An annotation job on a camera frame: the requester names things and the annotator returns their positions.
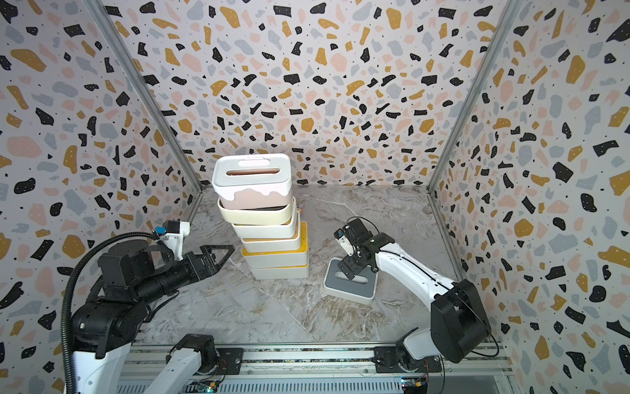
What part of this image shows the left corner aluminium post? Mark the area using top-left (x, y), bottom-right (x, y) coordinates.
top-left (85, 0), bottom-right (203, 194)

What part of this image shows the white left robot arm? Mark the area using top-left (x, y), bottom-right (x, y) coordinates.
top-left (60, 233), bottom-right (235, 393)

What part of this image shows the light bamboo lid tissue box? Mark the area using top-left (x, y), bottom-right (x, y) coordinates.
top-left (241, 221), bottom-right (308, 254)

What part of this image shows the dark brown lid tissue box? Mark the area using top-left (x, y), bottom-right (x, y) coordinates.
top-left (217, 197), bottom-right (296, 226)

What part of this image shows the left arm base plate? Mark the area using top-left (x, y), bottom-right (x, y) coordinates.
top-left (171, 346), bottom-right (244, 378)

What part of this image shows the white pink tissue box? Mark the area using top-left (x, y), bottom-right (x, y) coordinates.
top-left (212, 154), bottom-right (293, 210)

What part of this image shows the grey lid tissue box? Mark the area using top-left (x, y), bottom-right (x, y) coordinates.
top-left (322, 258), bottom-right (378, 305)

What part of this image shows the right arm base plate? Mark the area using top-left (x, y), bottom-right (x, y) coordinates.
top-left (371, 346), bottom-right (442, 374)

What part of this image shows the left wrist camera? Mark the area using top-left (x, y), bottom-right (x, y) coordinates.
top-left (154, 220), bottom-right (190, 261)

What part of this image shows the corner aluminium post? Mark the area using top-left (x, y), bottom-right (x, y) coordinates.
top-left (85, 0), bottom-right (203, 194)
top-left (427, 0), bottom-right (523, 196)

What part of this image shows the yellow lid tissue box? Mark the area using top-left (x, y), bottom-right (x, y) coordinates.
top-left (250, 265), bottom-right (309, 280)
top-left (241, 233), bottom-right (309, 269)

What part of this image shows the right corner aluminium post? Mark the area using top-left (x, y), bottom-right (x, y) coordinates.
top-left (427, 0), bottom-right (523, 196)

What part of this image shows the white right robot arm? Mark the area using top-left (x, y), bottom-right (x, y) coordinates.
top-left (334, 217), bottom-right (493, 372)

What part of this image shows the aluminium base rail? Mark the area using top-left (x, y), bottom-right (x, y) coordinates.
top-left (115, 342), bottom-right (520, 393)

